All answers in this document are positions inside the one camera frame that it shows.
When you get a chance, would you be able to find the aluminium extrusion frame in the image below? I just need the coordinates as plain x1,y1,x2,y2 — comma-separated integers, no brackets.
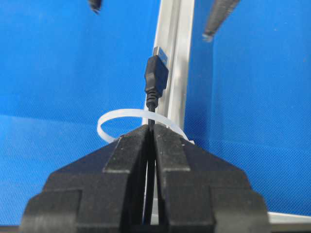
155,0,311,224

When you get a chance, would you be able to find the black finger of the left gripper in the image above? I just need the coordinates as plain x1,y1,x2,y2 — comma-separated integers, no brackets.
88,0,103,14
203,0,240,42

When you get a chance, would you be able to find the blue table cloth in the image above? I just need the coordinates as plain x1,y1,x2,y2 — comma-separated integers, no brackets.
0,0,311,225

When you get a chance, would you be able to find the black USB cable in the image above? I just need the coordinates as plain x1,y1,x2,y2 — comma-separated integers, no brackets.
142,46,170,233

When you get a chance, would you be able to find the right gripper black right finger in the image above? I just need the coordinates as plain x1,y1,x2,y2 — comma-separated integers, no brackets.
154,124,270,233

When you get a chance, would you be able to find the white zip tie loop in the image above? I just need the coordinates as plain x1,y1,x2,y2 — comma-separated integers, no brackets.
97,109,194,144

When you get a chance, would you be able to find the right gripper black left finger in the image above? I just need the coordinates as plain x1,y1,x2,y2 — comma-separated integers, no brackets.
19,125,149,233

